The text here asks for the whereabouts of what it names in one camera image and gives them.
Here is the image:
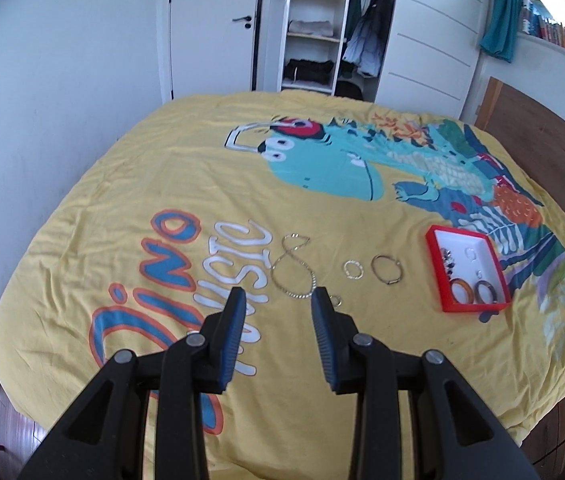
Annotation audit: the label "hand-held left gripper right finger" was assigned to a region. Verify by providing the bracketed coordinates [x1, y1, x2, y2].
[311, 287, 543, 480]

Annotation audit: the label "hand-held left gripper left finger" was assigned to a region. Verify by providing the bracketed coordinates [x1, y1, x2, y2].
[17, 287, 248, 480]

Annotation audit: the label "dark brown bangle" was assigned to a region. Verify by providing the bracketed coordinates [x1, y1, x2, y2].
[473, 281, 498, 304]

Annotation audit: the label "red jewelry box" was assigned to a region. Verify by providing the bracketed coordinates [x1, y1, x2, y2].
[425, 225, 512, 314]

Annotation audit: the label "orange amber bangle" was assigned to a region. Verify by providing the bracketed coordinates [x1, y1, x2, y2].
[451, 278, 474, 302]

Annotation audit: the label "thin bronze bangle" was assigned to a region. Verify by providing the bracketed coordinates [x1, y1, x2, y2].
[372, 255, 404, 286]

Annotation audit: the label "wooden headboard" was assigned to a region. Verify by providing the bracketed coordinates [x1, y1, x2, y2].
[475, 76, 565, 273]

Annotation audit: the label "yellow printed blanket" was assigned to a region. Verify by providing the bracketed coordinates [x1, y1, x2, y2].
[0, 90, 565, 480]

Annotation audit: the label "folded black clothes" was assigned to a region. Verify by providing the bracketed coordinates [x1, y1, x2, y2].
[283, 59, 335, 83]

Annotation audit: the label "teal curtain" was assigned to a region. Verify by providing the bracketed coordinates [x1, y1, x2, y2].
[479, 0, 529, 64]

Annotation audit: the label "white wardrobe shelf unit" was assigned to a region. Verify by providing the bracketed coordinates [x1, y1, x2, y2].
[276, 0, 354, 97]

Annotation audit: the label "white sliding wardrobe door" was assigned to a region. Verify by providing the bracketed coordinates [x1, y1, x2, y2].
[375, 0, 494, 120]

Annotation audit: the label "white room door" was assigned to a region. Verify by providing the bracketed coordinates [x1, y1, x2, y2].
[169, 0, 264, 102]

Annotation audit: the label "hanging jackets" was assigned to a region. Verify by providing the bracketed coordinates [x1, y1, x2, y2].
[342, 0, 398, 79]

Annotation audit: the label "folded beige clothes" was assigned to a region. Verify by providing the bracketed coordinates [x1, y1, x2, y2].
[288, 20, 332, 37]

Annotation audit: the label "silver chain necklace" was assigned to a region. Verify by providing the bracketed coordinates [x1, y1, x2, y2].
[271, 233, 319, 302]

